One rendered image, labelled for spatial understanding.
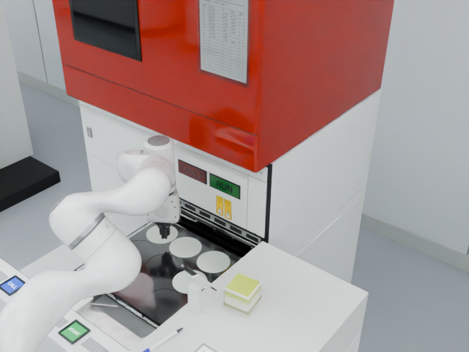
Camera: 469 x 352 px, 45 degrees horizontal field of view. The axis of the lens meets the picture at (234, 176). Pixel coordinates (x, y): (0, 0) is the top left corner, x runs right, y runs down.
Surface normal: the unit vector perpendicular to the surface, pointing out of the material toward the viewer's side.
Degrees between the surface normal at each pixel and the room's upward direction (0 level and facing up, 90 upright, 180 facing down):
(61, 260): 0
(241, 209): 90
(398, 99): 90
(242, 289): 0
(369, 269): 0
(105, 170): 90
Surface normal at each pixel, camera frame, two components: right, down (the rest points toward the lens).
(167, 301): 0.01, -0.85
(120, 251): 0.54, -0.32
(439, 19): -0.62, 0.41
